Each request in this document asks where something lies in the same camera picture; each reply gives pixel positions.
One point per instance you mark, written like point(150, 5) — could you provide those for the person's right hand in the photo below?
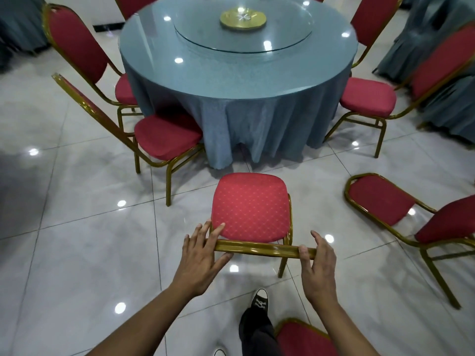
point(321, 281)

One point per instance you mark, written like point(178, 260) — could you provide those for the person's left hand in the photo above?
point(200, 270)

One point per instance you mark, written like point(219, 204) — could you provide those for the person's right forearm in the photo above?
point(345, 333)

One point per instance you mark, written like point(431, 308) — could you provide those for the person's left forearm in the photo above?
point(141, 326)

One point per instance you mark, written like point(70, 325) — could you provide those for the blue round table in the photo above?
point(222, 77)

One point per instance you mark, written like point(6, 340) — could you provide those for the glass lazy susan turntable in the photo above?
point(208, 37)

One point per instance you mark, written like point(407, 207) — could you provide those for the black white canvas sneaker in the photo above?
point(259, 300)
point(219, 352)

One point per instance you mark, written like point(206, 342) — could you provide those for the black trousers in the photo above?
point(256, 333)

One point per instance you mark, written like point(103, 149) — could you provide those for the grey fabric covered chair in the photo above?
point(452, 111)
point(426, 33)

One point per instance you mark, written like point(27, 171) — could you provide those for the yellow turntable base disc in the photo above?
point(230, 24)

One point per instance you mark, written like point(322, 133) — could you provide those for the grey clothed table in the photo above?
point(22, 25)

